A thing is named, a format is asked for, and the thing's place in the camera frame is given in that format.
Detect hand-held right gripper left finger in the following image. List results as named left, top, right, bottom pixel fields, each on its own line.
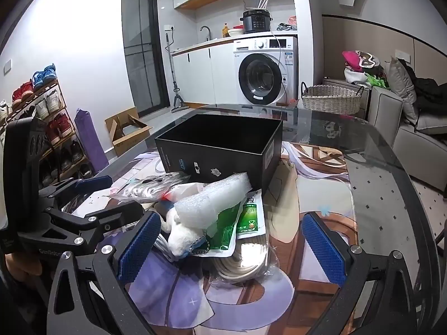
left=47, top=211, right=163, bottom=335

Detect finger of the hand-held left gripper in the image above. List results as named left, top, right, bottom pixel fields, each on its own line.
left=42, top=200, right=145, bottom=253
left=37, top=175, right=113, bottom=210

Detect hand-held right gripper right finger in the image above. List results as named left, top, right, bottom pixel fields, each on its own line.
left=301, top=211, right=425, bottom=335

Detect white plush toy with chain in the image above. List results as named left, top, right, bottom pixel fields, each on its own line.
left=162, top=209, right=213, bottom=260

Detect white cable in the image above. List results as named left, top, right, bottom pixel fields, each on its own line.
left=210, top=232, right=280, bottom=283

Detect white bubble wrap roll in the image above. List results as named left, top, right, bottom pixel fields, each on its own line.
left=173, top=172, right=253, bottom=229

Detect green medicine sachet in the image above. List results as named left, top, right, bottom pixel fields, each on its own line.
left=236, top=188, right=263, bottom=240
left=206, top=202, right=245, bottom=252

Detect black cardboard box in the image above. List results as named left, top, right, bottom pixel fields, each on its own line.
left=154, top=113, right=283, bottom=196

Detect person's left hand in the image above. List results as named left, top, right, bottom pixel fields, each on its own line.
left=3, top=251, right=53, bottom=288

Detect purple yoga mat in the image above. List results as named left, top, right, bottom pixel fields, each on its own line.
left=74, top=108, right=110, bottom=173

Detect open cardboard box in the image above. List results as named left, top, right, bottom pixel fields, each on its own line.
left=105, top=106, right=153, bottom=157

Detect printed desk mat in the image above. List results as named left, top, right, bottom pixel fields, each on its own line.
left=70, top=141, right=360, bottom=335

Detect wooden shoe rack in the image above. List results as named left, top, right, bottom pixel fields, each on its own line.
left=0, top=77, right=93, bottom=189

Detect grey mop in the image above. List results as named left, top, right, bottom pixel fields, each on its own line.
left=165, top=33, right=191, bottom=113

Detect black framed glass door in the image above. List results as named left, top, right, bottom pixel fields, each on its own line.
left=122, top=0, right=170, bottom=117

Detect wicker basket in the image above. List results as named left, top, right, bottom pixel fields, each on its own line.
left=300, top=82, right=364, bottom=115

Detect grey sofa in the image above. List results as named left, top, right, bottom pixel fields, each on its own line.
left=365, top=85, right=447, bottom=189

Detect white kitchen counter cabinets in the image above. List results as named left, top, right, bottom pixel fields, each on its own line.
left=172, top=38, right=241, bottom=107

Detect pile of clothes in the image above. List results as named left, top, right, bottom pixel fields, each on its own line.
left=344, top=67, right=371, bottom=86

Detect grey cushion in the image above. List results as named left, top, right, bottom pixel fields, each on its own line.
left=387, top=57, right=420, bottom=123

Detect white washing machine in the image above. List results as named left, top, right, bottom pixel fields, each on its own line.
left=233, top=36, right=299, bottom=107

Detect black jacket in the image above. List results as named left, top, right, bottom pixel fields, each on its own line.
left=398, top=59, right=447, bottom=116

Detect pink cloth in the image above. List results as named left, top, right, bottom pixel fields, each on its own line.
left=342, top=51, right=364, bottom=70

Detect round face plush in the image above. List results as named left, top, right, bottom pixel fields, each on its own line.
left=356, top=51, right=381, bottom=70

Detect black pressure cooker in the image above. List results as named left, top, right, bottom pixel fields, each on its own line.
left=242, top=10, right=272, bottom=35

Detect clear bag of white cable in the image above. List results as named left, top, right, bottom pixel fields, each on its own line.
left=109, top=174, right=191, bottom=203

